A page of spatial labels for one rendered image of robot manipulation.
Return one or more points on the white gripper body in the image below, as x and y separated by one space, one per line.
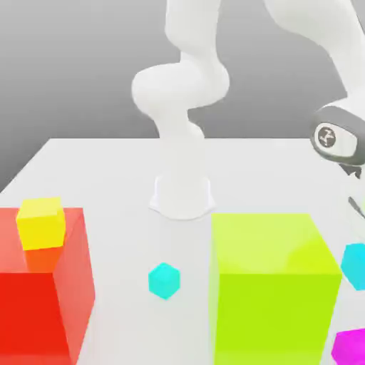
360 212

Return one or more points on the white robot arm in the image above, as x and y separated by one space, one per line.
182 85

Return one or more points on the small cyan cube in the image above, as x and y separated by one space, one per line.
164 281
355 266

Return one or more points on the small magenta cube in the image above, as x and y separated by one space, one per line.
350 348

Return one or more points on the small yellow cube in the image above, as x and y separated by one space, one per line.
41 228

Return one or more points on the large lime green box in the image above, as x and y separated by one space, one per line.
273 313

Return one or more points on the large red box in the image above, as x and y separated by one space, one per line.
31 316

